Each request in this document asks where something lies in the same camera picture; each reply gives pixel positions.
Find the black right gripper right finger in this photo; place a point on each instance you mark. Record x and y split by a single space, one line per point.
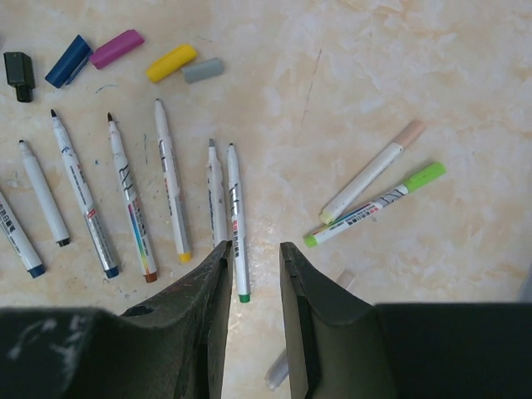
339 346

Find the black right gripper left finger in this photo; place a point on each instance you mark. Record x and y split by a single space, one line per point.
171 345

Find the magenta capped white marker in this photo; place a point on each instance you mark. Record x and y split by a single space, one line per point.
132 203

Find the yellow capped slim marker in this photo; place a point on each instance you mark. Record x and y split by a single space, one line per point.
172 185

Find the navy capped white marker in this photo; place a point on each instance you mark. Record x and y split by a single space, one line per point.
97 230

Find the dark green capped marker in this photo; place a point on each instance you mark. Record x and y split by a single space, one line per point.
238 227

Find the black eraser-cap white marker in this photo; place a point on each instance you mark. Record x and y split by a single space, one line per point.
44 196

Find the orange capped white marker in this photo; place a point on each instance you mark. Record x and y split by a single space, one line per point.
216 197

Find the pink capped white marker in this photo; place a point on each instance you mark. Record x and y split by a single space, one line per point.
371 171

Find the lime green capped marker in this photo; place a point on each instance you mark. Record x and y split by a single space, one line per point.
408 186

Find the dark blue capped marker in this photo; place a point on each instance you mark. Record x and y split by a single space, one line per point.
19 241

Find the grey marker cap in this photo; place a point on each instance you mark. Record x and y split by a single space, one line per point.
203 70

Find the yellow slim marker cap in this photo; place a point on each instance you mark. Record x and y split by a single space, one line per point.
171 62

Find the navy marker cap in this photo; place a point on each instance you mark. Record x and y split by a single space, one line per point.
70 64

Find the magenta marker cap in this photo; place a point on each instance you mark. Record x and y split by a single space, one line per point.
116 48

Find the black eraser cap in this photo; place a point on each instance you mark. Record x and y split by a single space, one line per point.
20 76

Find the purple grey marker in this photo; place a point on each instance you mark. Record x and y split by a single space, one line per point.
278 372

